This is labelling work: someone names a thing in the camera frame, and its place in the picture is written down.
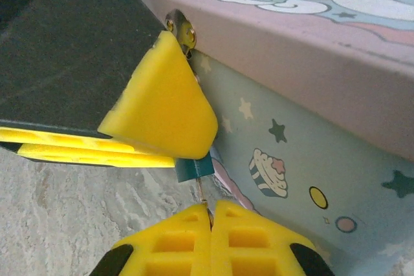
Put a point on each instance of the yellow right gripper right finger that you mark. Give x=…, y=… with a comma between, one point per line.
x=252, y=243

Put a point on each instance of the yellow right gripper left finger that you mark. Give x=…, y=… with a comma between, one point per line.
x=174, y=243

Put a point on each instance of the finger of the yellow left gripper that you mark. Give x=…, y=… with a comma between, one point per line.
x=97, y=154
x=161, y=108

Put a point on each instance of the small metal key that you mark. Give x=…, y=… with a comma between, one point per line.
x=202, y=193

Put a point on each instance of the teal padlock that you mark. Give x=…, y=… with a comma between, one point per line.
x=191, y=171

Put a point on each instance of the metal hasp on box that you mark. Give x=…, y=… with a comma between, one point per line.
x=186, y=35

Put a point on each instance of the pastel blue cartoon tin box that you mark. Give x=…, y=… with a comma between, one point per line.
x=323, y=101

